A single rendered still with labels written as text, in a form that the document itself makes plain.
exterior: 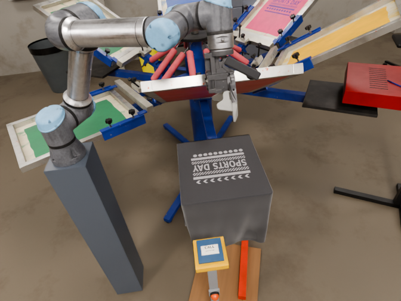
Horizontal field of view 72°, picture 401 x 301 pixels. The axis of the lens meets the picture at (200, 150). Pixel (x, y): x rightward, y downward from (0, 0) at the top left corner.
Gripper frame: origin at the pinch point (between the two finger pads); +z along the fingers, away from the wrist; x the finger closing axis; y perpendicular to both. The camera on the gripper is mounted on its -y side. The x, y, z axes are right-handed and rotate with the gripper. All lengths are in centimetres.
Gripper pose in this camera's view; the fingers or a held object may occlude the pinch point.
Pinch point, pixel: (232, 115)
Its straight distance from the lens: 89.5
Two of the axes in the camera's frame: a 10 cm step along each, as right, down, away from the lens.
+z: 1.0, 9.2, 3.8
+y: -9.9, 1.3, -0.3
